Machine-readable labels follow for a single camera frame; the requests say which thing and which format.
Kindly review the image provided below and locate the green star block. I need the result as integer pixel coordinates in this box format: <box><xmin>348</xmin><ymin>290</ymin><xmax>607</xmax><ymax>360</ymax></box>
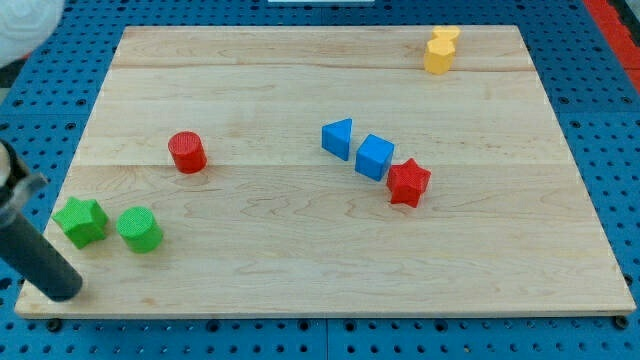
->
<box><xmin>52</xmin><ymin>197</ymin><xmax>109</xmax><ymax>249</ymax></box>

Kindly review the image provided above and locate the red star block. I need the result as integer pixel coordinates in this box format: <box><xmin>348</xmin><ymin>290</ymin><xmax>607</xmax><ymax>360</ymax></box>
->
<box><xmin>386</xmin><ymin>158</ymin><xmax>431</xmax><ymax>208</ymax></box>

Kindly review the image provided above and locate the blue triangle block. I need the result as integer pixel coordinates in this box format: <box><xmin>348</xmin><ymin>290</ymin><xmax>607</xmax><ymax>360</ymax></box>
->
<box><xmin>321</xmin><ymin>118</ymin><xmax>353</xmax><ymax>161</ymax></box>

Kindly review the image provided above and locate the blue cube block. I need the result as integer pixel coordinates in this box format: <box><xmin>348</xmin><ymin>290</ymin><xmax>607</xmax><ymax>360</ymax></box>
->
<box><xmin>355</xmin><ymin>134</ymin><xmax>395</xmax><ymax>181</ymax></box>

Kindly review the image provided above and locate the light wooden board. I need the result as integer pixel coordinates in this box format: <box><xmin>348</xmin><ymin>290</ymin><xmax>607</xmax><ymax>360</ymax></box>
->
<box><xmin>15</xmin><ymin>25</ymin><xmax>636</xmax><ymax>319</ymax></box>

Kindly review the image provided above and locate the red cylinder block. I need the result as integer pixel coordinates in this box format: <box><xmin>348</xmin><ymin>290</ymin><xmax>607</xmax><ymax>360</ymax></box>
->
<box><xmin>168</xmin><ymin>131</ymin><xmax>207</xmax><ymax>174</ymax></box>

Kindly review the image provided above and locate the yellow hexagon block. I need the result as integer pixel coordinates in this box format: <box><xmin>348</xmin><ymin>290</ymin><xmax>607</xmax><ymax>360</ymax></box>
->
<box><xmin>424</xmin><ymin>38</ymin><xmax>456</xmax><ymax>75</ymax></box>

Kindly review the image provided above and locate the green cylinder block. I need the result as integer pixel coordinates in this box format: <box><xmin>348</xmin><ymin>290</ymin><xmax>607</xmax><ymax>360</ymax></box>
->
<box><xmin>116</xmin><ymin>206</ymin><xmax>163</xmax><ymax>253</ymax></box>

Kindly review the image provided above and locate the yellow heart block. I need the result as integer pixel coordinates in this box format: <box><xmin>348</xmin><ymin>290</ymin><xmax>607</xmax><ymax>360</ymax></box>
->
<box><xmin>432</xmin><ymin>25</ymin><xmax>461</xmax><ymax>45</ymax></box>

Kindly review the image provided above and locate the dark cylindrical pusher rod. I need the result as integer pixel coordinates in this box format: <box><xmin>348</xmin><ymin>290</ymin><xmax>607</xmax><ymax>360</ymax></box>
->
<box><xmin>1</xmin><ymin>213</ymin><xmax>83</xmax><ymax>302</ymax></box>

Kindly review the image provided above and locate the silver rod mount clamp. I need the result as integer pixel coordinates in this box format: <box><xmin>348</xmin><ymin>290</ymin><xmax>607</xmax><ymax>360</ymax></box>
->
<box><xmin>1</xmin><ymin>140</ymin><xmax>49</xmax><ymax>228</ymax></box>

